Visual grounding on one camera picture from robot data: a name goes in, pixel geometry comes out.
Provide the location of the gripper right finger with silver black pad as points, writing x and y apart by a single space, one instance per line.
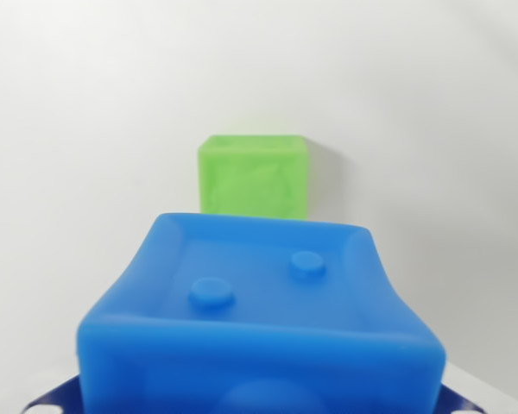
455 403

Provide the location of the gripper left finger with silver black pad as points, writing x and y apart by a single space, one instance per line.
58 399

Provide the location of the blue soft cube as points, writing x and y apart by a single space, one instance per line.
259 340

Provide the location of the green soft cube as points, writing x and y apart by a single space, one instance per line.
252 177

